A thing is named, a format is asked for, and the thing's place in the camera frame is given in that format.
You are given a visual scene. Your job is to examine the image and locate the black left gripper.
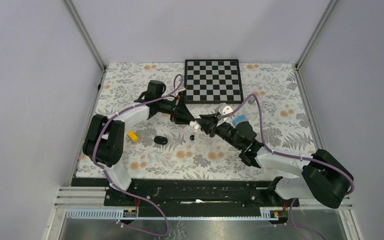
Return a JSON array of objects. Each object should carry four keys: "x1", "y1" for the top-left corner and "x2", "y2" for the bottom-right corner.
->
[{"x1": 157, "y1": 95, "x2": 196, "y2": 126}]

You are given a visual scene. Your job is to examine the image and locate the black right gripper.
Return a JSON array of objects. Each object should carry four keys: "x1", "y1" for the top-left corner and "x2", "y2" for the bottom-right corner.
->
[{"x1": 195, "y1": 113, "x2": 243, "y2": 151}]

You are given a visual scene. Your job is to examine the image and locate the white earbud charging case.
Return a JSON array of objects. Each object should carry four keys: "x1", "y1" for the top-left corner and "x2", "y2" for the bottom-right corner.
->
[{"x1": 189, "y1": 121, "x2": 201, "y2": 131}]

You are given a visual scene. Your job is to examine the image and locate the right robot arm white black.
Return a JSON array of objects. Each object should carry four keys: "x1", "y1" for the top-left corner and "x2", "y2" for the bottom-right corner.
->
[{"x1": 190, "y1": 113, "x2": 355, "y2": 209}]

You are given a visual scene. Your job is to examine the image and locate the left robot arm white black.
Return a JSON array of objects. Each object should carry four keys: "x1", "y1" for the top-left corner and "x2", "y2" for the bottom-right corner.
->
[{"x1": 82, "y1": 80, "x2": 195, "y2": 206}]

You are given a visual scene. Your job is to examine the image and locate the black oval earbud case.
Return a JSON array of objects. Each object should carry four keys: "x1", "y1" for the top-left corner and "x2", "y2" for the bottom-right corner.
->
[{"x1": 153, "y1": 135, "x2": 168, "y2": 145}]

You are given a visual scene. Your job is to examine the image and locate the blue grey block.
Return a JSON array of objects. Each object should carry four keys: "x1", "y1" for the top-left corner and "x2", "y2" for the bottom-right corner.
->
[{"x1": 232, "y1": 115, "x2": 248, "y2": 128}]

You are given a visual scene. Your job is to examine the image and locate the black white checkerboard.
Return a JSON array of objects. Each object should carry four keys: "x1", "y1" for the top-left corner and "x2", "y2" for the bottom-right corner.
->
[{"x1": 184, "y1": 59, "x2": 244, "y2": 104}]

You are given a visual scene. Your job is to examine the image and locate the small grey cube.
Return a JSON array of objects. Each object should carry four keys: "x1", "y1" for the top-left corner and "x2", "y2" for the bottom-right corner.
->
[{"x1": 247, "y1": 96, "x2": 256, "y2": 105}]

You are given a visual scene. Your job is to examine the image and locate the yellow block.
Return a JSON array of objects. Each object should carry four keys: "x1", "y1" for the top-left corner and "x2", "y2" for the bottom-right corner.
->
[{"x1": 127, "y1": 131, "x2": 139, "y2": 142}]

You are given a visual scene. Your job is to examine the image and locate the floral patterned table mat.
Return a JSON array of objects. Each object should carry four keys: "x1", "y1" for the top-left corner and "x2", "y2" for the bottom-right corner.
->
[{"x1": 76, "y1": 62, "x2": 325, "y2": 182}]

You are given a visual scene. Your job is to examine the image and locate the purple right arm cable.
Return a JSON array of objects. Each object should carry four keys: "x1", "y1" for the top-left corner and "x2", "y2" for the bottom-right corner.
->
[{"x1": 221, "y1": 93, "x2": 356, "y2": 240}]

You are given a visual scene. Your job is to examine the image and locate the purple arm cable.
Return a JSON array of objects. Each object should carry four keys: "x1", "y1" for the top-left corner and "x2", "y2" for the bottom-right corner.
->
[
  {"x1": 221, "y1": 93, "x2": 356, "y2": 240},
  {"x1": 91, "y1": 74, "x2": 185, "y2": 238}
]

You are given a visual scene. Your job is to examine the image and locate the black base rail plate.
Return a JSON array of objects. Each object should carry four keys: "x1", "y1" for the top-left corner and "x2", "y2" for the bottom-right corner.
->
[{"x1": 104, "y1": 179, "x2": 299, "y2": 214}]

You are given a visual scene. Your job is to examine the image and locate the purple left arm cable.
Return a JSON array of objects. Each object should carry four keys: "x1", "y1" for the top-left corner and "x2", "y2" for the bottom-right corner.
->
[{"x1": 91, "y1": 74, "x2": 185, "y2": 238}]

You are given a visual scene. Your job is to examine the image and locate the slotted grey cable duct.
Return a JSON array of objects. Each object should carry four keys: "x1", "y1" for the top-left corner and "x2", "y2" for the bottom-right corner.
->
[{"x1": 66, "y1": 207, "x2": 281, "y2": 222}]

